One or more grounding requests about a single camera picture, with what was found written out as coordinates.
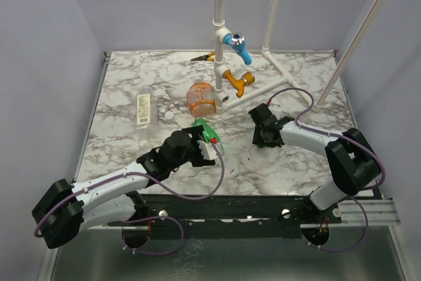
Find green plastic bottle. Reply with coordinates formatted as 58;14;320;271
192;118;224;155

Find orange label tea bottle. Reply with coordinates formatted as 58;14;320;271
186;82;216;117

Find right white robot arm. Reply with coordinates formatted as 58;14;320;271
249;103;381;223

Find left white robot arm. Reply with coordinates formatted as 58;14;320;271
32;126;224;249

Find white round bottle cap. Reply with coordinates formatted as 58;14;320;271
165;111;174;120

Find clear square water bottle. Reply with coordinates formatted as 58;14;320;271
136;87;158;130

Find brass yellow faucet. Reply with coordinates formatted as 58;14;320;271
222;70;255;98

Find blue plastic faucet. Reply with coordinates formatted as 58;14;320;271
224;32;252;66

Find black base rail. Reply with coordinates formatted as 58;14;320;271
105;192;359;241

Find yellow handled pliers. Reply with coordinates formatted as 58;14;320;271
191;51;215;62

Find white PVC pipe frame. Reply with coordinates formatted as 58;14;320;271
212;0;384;115

